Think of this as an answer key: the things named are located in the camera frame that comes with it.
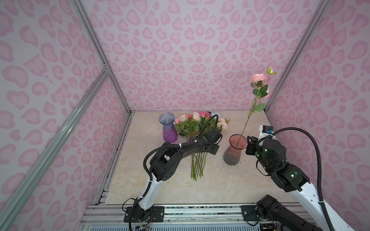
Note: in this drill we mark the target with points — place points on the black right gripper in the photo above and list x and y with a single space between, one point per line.
252 145

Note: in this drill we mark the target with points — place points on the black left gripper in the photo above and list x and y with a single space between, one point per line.
216 149

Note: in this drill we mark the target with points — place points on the red grey glass vase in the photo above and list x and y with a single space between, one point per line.
232 155

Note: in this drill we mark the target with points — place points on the white blue rose stem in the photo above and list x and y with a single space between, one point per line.
216 113

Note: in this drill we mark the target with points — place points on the light pink rose stem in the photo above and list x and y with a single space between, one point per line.
260 89

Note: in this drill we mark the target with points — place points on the peach rose stem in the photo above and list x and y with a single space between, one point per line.
222 124

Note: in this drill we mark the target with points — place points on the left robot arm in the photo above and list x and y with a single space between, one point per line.
160 165

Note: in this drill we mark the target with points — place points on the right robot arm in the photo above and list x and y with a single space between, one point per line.
298 185

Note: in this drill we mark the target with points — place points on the purple blue glass vase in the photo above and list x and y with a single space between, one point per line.
169 132

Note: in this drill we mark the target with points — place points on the dark pink rose stem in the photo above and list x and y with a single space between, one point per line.
199 159

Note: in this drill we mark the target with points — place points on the cream white rose stem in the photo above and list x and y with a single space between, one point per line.
196 116

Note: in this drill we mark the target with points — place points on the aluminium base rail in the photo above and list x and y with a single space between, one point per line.
176 217

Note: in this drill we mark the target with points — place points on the aluminium frame post left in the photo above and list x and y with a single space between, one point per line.
87 25

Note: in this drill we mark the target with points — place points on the aluminium frame post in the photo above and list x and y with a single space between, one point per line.
87 25
312 25

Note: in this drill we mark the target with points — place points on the aluminium frame post right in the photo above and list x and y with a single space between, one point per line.
312 25

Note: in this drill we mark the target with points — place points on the aluminium diagonal frame bar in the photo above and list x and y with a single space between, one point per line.
21 195

